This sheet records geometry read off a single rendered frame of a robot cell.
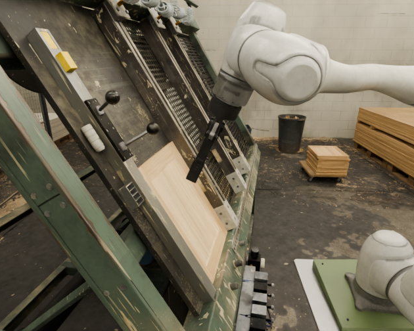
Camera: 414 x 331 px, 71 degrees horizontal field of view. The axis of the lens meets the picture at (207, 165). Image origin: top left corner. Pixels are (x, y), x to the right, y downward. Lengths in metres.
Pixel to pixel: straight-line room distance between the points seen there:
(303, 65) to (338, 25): 6.26
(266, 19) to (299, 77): 0.20
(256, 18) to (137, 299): 0.66
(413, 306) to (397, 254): 0.16
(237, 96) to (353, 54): 6.23
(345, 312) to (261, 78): 0.98
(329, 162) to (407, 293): 3.30
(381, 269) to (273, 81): 0.86
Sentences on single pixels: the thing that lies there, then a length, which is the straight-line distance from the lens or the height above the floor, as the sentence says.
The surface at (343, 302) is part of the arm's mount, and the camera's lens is 1.31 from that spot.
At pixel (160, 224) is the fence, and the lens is 0.92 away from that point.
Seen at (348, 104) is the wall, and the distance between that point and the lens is 6.92.
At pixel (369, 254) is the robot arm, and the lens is 1.20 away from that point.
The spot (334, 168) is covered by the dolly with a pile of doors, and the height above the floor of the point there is 0.22.
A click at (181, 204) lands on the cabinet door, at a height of 1.13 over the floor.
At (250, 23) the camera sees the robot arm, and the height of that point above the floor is 1.70.
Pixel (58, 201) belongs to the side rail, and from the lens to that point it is 0.71.
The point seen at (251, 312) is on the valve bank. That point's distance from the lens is 1.21.
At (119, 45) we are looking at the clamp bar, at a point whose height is 1.69.
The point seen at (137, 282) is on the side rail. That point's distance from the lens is 0.75.
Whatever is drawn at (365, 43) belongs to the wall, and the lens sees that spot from 6.92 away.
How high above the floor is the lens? 1.64
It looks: 20 degrees down
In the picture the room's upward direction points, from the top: straight up
